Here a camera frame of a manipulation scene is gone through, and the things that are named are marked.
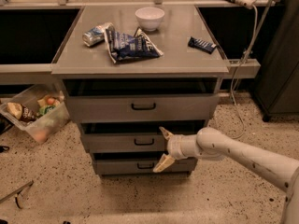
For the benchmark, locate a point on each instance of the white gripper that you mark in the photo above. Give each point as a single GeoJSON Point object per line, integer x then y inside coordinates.
{"type": "Point", "coordinates": [174, 146]}

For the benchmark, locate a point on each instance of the grey drawer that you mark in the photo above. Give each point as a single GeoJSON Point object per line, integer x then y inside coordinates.
{"type": "Point", "coordinates": [140, 99]}
{"type": "Point", "coordinates": [125, 163]}
{"type": "Point", "coordinates": [138, 136]}

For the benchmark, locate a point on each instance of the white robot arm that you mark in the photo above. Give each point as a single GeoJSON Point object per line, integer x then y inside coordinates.
{"type": "Point", "coordinates": [281, 171]}

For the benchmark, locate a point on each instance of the grey bottom drawer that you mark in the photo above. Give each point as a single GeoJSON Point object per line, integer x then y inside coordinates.
{"type": "Point", "coordinates": [125, 163]}

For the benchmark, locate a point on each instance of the grey drawer cabinet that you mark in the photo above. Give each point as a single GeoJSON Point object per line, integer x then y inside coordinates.
{"type": "Point", "coordinates": [179, 60]}

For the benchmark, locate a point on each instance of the grey top drawer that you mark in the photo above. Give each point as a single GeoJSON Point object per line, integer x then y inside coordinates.
{"type": "Point", "coordinates": [140, 99]}

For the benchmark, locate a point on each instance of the dark blue snack bar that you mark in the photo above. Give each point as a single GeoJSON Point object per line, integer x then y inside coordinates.
{"type": "Point", "coordinates": [202, 45]}

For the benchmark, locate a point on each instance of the blue chip bag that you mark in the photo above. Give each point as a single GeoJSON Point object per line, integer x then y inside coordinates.
{"type": "Point", "coordinates": [123, 47]}

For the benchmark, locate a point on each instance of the red apple in bin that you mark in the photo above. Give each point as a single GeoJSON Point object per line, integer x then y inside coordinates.
{"type": "Point", "coordinates": [50, 101]}

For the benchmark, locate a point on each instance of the dark cabinet on right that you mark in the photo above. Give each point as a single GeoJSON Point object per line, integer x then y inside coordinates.
{"type": "Point", "coordinates": [276, 88]}

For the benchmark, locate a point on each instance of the green packet in bin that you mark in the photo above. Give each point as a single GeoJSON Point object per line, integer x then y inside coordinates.
{"type": "Point", "coordinates": [45, 109]}

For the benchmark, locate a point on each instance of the clear plastic bin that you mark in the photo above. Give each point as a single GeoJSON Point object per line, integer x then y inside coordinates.
{"type": "Point", "coordinates": [34, 98]}

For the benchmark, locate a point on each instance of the white bowl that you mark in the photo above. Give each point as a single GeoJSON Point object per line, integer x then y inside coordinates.
{"type": "Point", "coordinates": [149, 18]}

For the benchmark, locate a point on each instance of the crushed silver blue can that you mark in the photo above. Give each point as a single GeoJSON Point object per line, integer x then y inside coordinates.
{"type": "Point", "coordinates": [96, 34]}

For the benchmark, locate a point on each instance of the brown snack bag in bin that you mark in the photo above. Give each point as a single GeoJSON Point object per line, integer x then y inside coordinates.
{"type": "Point", "coordinates": [21, 112]}

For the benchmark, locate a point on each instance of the metal bar on floor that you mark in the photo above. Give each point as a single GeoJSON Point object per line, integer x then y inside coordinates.
{"type": "Point", "coordinates": [17, 193]}

